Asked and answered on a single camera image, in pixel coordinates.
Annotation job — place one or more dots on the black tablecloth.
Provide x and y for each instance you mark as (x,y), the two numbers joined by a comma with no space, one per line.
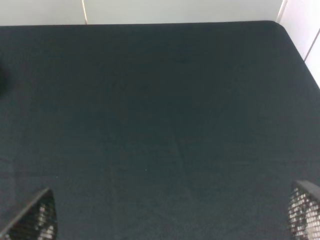
(158,131)

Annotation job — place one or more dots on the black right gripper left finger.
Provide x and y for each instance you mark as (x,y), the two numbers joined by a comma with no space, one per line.
(34,218)

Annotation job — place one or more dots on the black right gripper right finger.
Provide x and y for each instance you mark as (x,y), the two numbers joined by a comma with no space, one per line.
(304,211)

